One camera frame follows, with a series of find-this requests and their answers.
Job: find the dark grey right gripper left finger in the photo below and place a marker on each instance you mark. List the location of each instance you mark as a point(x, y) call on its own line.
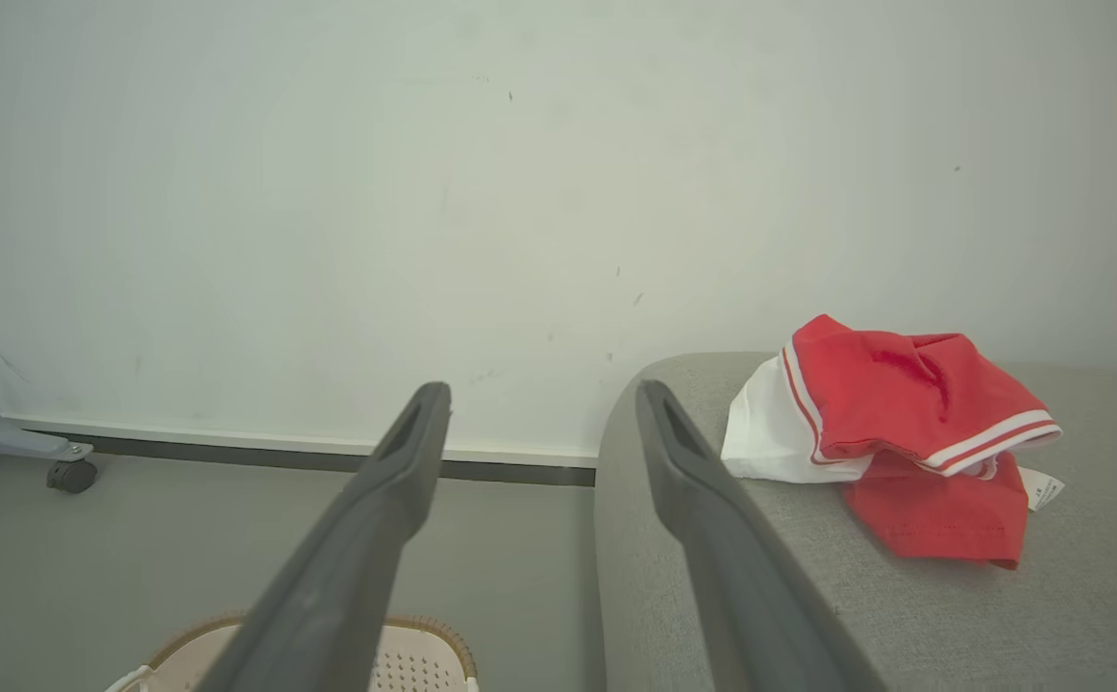
point(347, 567)

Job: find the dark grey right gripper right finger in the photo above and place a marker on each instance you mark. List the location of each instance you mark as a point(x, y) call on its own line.
point(741, 577)

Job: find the red and white garment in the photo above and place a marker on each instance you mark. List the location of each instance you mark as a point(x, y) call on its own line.
point(905, 413)

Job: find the grey fabric sofa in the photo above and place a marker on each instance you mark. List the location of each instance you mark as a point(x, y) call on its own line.
point(1049, 615)

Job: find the white perforated laundry basket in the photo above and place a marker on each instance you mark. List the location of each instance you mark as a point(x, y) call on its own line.
point(414, 658)

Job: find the white and black baseboard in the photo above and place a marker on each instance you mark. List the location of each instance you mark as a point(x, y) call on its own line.
point(232, 447)

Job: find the black caster wheel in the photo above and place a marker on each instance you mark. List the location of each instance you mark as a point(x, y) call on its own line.
point(72, 476)

